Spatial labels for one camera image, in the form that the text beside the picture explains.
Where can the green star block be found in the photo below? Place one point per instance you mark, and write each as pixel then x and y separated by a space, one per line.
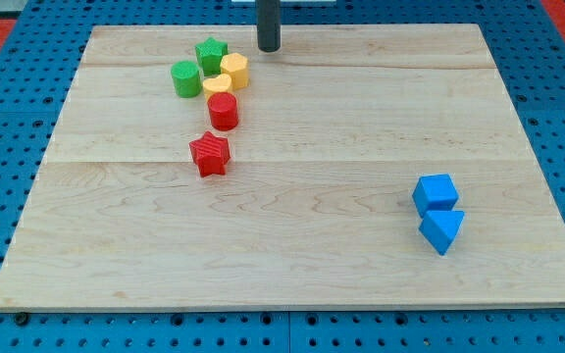
pixel 209 55

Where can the blue triangular prism block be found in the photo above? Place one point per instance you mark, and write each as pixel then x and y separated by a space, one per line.
pixel 440 228

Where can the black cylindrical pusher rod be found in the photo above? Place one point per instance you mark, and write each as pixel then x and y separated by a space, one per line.
pixel 268 24

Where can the yellow hexagon block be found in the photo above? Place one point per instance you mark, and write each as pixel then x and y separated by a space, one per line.
pixel 237 67

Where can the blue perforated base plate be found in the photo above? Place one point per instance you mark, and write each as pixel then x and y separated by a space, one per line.
pixel 37 65

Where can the green cylinder block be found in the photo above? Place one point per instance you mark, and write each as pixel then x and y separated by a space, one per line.
pixel 186 79

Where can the yellow heart block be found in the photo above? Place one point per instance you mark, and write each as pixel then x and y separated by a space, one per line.
pixel 218 84

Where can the red cylinder block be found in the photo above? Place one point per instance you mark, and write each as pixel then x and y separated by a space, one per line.
pixel 222 107

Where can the red star block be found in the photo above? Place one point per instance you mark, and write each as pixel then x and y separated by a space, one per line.
pixel 210 153

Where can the light wooden board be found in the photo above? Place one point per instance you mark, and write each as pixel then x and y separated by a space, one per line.
pixel 315 210

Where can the blue cube block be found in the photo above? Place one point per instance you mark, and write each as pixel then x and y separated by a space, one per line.
pixel 434 192

